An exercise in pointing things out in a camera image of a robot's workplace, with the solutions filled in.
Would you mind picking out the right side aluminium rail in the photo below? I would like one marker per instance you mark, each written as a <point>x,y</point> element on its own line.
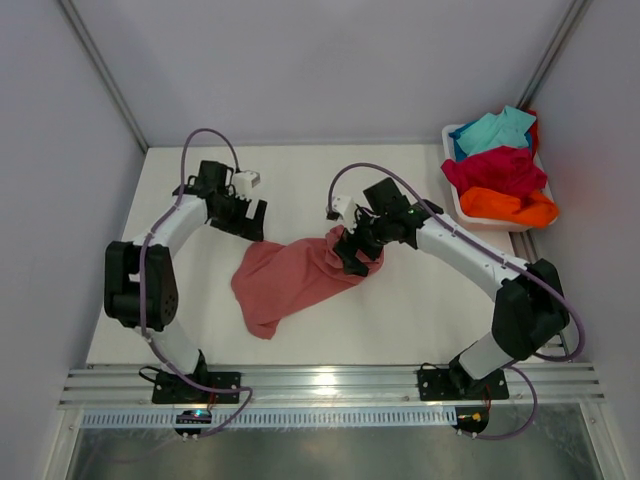
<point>557,347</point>

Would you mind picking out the teal t shirt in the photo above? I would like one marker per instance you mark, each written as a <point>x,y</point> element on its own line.
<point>509,128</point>

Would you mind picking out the corner aluminium post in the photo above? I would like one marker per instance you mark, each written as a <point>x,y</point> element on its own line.
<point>569,22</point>
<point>95,58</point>

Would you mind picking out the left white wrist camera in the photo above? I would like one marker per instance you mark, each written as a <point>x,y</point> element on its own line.
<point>244,182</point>

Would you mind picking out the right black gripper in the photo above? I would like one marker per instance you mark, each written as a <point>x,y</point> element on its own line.
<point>352,266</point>

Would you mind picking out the right corner aluminium post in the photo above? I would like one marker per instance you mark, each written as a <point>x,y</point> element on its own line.
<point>569,22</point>

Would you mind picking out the red t shirt in bin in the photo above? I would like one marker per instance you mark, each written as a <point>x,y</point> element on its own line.
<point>535,132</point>

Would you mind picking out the orange t shirt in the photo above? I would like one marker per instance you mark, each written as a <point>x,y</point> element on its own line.
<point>535,210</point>

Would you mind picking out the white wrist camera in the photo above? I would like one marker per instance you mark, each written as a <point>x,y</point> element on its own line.
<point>244,182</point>
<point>343,209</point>

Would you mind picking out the black controller board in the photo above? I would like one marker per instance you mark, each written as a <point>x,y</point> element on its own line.
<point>471,420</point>
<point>192,423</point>

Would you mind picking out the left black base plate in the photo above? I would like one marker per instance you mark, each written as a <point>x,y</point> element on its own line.
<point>170,389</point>

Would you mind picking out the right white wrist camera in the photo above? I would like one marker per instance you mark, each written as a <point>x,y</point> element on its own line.
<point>343,209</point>

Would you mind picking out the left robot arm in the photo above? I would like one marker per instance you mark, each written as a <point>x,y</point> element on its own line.
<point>140,288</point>

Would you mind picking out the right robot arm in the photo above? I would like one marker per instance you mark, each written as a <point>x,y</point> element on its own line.
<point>528,310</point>

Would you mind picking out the left corner aluminium post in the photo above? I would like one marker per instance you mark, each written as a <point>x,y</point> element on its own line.
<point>95,58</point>

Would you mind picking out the slotted grey cable duct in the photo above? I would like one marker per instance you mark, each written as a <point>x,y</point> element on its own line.
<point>271,417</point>

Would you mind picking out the salmon pink t shirt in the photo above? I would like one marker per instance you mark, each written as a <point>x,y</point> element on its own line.
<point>275,281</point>

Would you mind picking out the right black controller board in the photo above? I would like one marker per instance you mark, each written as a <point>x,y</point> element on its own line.
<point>471,420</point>

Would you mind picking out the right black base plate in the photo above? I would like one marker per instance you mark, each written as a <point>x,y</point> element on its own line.
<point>435,385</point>

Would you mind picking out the aluminium front rail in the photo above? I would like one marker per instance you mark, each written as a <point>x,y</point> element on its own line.
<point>112,386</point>

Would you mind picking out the crimson red t shirt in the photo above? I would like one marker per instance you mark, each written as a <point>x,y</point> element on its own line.
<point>505,170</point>

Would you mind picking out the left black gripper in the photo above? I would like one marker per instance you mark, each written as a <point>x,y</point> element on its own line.
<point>245,227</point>

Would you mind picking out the aluminium rail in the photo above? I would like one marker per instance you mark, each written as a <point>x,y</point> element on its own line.
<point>557,347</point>
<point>112,386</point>

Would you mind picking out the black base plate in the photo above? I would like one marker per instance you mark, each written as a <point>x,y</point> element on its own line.
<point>435,385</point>
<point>170,389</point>

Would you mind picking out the left black controller board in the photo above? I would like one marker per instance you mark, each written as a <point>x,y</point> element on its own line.
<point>192,423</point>

